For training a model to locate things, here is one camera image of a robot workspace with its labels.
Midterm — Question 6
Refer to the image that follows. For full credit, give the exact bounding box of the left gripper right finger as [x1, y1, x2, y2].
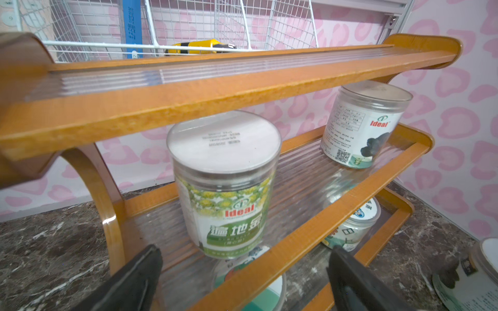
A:
[327, 246, 415, 311]

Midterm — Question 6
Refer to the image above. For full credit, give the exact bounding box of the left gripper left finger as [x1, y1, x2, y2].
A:
[72, 244, 163, 310]

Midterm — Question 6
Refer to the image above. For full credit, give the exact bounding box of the white label jar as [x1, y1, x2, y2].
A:
[320, 80, 413, 169]
[432, 237, 497, 311]

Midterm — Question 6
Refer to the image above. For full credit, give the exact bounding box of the green label jar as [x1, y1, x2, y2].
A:
[167, 110, 282, 259]

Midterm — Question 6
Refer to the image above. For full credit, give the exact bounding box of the sunflower label jar bottom right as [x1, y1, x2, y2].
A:
[322, 198, 381, 252]

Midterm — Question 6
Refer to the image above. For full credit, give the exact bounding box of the tomato label jar bottom left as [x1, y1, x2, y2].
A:
[211, 244, 287, 311]

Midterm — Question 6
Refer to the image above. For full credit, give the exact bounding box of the orange wooden three-tier shelf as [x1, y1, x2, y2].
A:
[1, 32, 463, 310]

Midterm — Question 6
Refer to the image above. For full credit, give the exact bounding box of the yellow black utility knife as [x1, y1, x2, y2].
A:
[164, 39, 237, 56]

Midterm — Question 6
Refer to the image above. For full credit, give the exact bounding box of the blue book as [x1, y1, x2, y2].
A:
[121, 0, 143, 45]

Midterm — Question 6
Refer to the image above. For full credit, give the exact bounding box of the white orange calculator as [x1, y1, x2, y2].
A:
[1, 0, 52, 36]

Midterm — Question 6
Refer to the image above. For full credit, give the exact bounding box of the white wire wall basket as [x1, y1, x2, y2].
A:
[34, 1, 319, 63]

